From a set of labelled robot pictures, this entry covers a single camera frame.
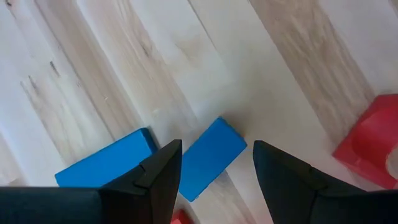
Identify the red arch block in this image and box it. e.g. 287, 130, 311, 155
331, 94, 398, 190

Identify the red rectangular block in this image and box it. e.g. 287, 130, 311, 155
170, 208, 195, 224

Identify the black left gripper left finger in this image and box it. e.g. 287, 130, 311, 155
0, 139, 183, 224

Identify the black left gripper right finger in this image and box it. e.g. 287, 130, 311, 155
252, 139, 398, 224

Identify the blue rectangular block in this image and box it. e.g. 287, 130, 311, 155
54, 127, 159, 189
178, 116, 249, 203

